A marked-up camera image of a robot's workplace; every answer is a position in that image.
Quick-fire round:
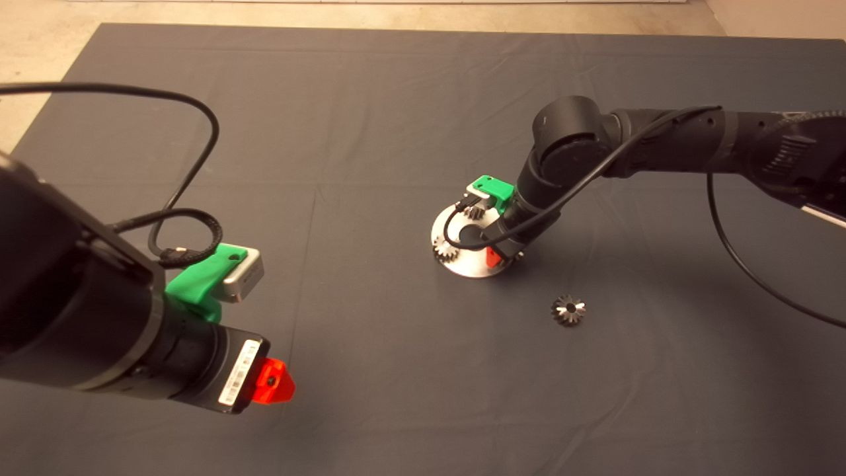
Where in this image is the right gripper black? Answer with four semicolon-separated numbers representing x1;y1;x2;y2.
484;192;562;268

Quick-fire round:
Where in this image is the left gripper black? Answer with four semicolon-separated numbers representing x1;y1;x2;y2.
162;316;297;416

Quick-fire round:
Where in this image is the small steel gear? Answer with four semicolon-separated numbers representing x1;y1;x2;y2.
551;294;588;327

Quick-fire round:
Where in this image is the round metal plate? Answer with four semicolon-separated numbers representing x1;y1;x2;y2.
430;202;523;279

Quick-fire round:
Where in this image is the dark grey table cloth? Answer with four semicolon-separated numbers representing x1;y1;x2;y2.
0;23;846;476

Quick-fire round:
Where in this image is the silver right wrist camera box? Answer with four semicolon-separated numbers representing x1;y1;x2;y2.
465;183;495;211

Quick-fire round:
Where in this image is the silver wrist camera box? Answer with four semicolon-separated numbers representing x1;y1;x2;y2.
465;183;495;211
221;250;265;303

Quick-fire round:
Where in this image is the green right camera mount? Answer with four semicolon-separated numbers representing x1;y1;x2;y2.
471;175;515;216

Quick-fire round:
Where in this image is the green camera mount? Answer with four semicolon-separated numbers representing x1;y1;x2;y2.
471;175;515;216
165;243;249;325

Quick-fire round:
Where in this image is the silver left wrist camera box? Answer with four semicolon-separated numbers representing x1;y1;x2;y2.
221;250;265;303

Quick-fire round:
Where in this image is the green left camera mount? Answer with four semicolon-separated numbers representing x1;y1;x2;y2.
165;243;249;325

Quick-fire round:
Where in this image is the braided black left camera cable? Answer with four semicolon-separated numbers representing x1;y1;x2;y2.
109;208;224;270

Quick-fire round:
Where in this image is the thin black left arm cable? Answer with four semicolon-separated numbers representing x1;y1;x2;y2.
0;83;220;260

